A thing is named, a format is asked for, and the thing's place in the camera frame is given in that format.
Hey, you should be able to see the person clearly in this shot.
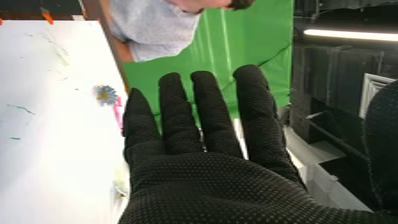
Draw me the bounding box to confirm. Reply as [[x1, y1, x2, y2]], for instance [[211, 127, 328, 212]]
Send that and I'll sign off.
[[106, 0, 257, 64]]

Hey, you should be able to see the white sheet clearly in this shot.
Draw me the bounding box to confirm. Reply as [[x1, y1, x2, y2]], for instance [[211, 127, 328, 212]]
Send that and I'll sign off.
[[0, 19, 133, 224]]

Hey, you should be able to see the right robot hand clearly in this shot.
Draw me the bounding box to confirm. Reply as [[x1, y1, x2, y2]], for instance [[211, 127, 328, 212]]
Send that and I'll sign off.
[[117, 64, 398, 224]]

